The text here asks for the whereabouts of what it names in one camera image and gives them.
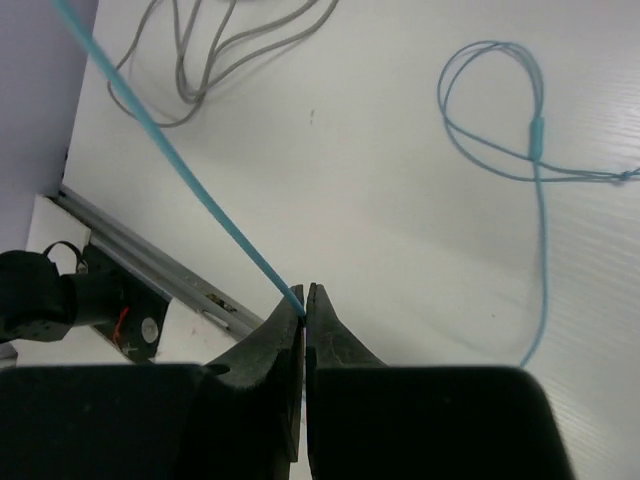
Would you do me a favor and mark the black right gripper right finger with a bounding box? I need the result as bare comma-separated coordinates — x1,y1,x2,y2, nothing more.
306,284,574,479

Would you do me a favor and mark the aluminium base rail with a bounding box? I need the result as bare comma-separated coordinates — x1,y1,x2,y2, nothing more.
55,187,262,339

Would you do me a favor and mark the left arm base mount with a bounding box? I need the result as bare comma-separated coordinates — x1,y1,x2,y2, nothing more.
1,241,170,364

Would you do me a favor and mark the light blue headphone cable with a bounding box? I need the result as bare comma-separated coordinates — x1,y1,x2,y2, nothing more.
49,0,640,369

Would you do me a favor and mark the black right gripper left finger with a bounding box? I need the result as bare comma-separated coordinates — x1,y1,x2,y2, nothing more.
1,300,303,479

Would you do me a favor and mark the grey headphone cable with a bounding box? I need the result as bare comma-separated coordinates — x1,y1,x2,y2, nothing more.
107,0,341,127

